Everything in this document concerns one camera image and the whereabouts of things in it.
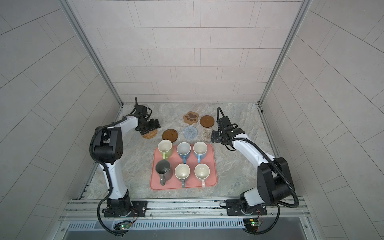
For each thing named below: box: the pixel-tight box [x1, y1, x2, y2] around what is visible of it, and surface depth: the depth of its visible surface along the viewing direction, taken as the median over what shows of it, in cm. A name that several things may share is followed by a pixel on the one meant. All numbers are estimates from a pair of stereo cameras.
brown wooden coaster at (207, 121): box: [200, 115, 215, 128], surface depth 107 cm
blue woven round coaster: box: [182, 125, 199, 139], surface depth 101 cm
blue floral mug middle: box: [176, 142, 191, 164], surface depth 84 cm
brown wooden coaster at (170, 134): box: [162, 128, 178, 143], surface depth 101 cm
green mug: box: [157, 139, 173, 160], surface depth 85 cm
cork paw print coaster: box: [183, 111, 199, 125], surface depth 110 cm
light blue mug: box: [193, 141, 208, 164], surface depth 84 cm
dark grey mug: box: [155, 159, 173, 186], surface depth 77 cm
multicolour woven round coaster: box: [200, 128, 213, 142], surface depth 101 cm
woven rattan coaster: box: [142, 129, 158, 139], surface depth 101 cm
